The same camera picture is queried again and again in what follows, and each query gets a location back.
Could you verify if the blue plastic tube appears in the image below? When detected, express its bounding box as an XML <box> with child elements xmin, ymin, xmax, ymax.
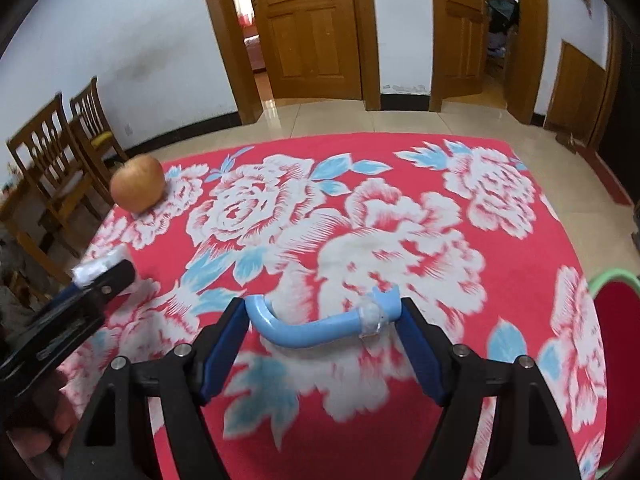
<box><xmin>244</xmin><ymin>285</ymin><xmax>401</xmax><ymax>349</ymax></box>

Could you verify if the person's left hand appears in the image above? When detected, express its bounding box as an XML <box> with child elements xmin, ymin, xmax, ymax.
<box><xmin>8</xmin><ymin>370</ymin><xmax>78</xmax><ymax>460</ymax></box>

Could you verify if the wooden dining table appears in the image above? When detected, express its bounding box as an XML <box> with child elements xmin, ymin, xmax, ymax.
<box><xmin>1</xmin><ymin>178</ymin><xmax>70</xmax><ymax>302</ymax></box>

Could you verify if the red bucket green rim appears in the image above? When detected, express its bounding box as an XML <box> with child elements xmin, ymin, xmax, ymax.
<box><xmin>588</xmin><ymin>269</ymin><xmax>639</xmax><ymax>479</ymax></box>

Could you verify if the apple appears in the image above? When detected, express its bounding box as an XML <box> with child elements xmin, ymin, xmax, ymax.
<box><xmin>110</xmin><ymin>154</ymin><xmax>166</xmax><ymax>214</ymax></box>

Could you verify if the near wooden chair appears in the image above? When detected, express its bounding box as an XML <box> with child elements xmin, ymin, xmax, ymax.
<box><xmin>6</xmin><ymin>93</ymin><xmax>113</xmax><ymax>247</ymax></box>

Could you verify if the wooden chair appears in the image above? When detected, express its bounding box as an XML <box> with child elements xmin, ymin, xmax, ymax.
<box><xmin>6</xmin><ymin>93</ymin><xmax>113</xmax><ymax>247</ymax></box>
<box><xmin>70</xmin><ymin>76</ymin><xmax>128</xmax><ymax>162</ymax></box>

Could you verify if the far wooden chair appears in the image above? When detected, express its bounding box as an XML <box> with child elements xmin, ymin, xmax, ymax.
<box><xmin>70</xmin><ymin>76</ymin><xmax>128</xmax><ymax>162</ymax></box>

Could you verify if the red doormat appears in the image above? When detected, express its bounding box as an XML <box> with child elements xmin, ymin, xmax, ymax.
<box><xmin>582</xmin><ymin>148</ymin><xmax>634</xmax><ymax>207</ymax></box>

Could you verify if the red floral tablecloth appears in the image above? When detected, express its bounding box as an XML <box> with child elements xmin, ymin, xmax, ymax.
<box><xmin>63</xmin><ymin>133</ymin><xmax>606</xmax><ymax>479</ymax></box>

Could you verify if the brown shoe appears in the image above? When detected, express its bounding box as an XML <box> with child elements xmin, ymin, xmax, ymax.
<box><xmin>555</xmin><ymin>132</ymin><xmax>582</xmax><ymax>154</ymax></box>

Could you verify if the left wooden door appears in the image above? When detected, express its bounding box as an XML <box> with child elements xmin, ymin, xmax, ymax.
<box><xmin>252</xmin><ymin>0</ymin><xmax>361</xmax><ymax>100</ymax></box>

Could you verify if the wooden door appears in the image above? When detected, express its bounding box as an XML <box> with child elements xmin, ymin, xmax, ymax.
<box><xmin>252</xmin><ymin>0</ymin><xmax>361</xmax><ymax>100</ymax></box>
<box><xmin>431</xmin><ymin>0</ymin><xmax>488</xmax><ymax>112</ymax></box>

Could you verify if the middle wooden door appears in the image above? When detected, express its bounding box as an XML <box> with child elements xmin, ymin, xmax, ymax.
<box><xmin>431</xmin><ymin>0</ymin><xmax>488</xmax><ymax>112</ymax></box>

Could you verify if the wooden wall panel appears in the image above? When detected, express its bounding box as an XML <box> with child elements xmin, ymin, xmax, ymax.
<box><xmin>544</xmin><ymin>41</ymin><xmax>606</xmax><ymax>144</ymax></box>

